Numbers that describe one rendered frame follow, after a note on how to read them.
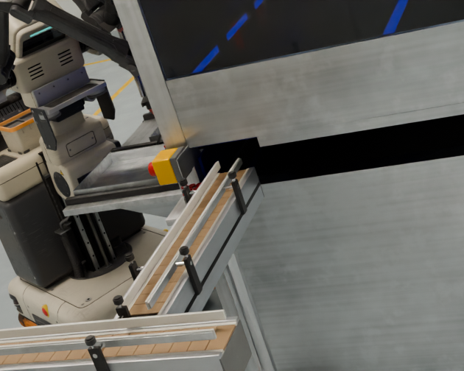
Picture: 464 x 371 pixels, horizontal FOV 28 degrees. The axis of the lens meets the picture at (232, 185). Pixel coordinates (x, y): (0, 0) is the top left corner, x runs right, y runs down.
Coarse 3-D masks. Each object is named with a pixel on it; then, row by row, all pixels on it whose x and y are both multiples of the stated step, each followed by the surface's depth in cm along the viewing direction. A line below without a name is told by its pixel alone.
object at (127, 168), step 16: (160, 144) 286; (112, 160) 295; (128, 160) 292; (144, 160) 287; (96, 176) 285; (112, 176) 284; (128, 176) 279; (144, 176) 275; (80, 192) 272; (96, 192) 270
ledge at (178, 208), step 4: (180, 200) 251; (180, 204) 249; (184, 204) 248; (176, 208) 247; (180, 208) 246; (172, 212) 246; (176, 212) 245; (180, 212) 244; (168, 216) 244; (172, 216) 243; (176, 216) 242; (168, 220) 242; (172, 220) 242; (168, 224) 243; (172, 224) 242
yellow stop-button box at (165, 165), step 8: (160, 152) 245; (168, 152) 243; (176, 152) 241; (152, 160) 241; (160, 160) 240; (168, 160) 239; (160, 168) 241; (168, 168) 240; (176, 168) 239; (160, 176) 242; (168, 176) 241; (176, 176) 240; (160, 184) 243
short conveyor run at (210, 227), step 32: (192, 192) 232; (224, 192) 228; (256, 192) 242; (192, 224) 223; (224, 224) 219; (128, 256) 201; (160, 256) 207; (192, 256) 207; (224, 256) 217; (160, 288) 191; (192, 288) 199
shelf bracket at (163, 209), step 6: (156, 204) 270; (162, 204) 269; (168, 204) 269; (174, 204) 268; (132, 210) 274; (138, 210) 273; (144, 210) 272; (150, 210) 272; (156, 210) 271; (162, 210) 270; (168, 210) 270; (162, 216) 272
